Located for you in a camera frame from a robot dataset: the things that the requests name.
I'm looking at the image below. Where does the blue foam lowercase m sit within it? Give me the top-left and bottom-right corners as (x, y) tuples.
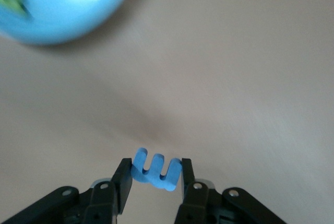
(129, 147), (183, 193)

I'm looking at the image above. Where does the blue plate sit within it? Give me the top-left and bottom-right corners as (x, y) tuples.
(0, 0), (139, 46)

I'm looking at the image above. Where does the brown table cloth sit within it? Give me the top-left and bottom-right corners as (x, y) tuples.
(0, 0), (334, 224)

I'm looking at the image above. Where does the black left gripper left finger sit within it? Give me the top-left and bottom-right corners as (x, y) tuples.
(0, 157), (134, 224)

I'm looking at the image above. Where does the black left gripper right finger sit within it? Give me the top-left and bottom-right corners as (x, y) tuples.
(173, 157), (289, 224)

